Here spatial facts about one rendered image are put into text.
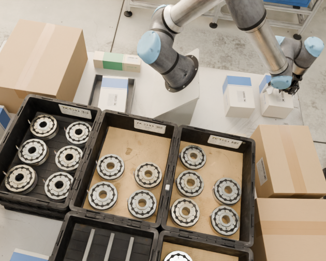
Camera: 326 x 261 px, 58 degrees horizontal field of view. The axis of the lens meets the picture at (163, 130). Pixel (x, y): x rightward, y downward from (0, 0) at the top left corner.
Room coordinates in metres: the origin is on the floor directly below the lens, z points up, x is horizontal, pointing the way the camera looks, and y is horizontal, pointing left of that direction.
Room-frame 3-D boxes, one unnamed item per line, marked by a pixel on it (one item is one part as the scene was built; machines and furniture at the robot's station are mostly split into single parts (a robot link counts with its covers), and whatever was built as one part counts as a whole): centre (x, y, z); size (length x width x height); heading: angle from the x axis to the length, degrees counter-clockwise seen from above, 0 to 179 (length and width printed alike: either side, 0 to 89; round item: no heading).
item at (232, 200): (0.40, -0.27, 0.86); 0.10 x 0.10 x 0.01
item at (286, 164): (0.59, -0.53, 0.78); 0.30 x 0.22 x 0.16; 10
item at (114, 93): (0.79, 0.25, 0.75); 0.20 x 0.12 x 0.09; 7
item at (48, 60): (0.85, 0.60, 0.80); 0.40 x 0.30 x 0.20; 1
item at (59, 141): (0.42, 0.40, 0.87); 0.40 x 0.30 x 0.11; 178
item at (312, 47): (0.96, -0.52, 1.07); 0.09 x 0.08 x 0.11; 86
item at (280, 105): (0.98, -0.52, 0.76); 0.20 x 0.12 x 0.09; 3
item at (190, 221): (0.29, -0.13, 0.86); 0.10 x 0.10 x 0.01
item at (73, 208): (0.41, 0.10, 0.92); 0.40 x 0.30 x 0.02; 178
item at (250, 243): (0.40, -0.20, 0.92); 0.40 x 0.30 x 0.02; 178
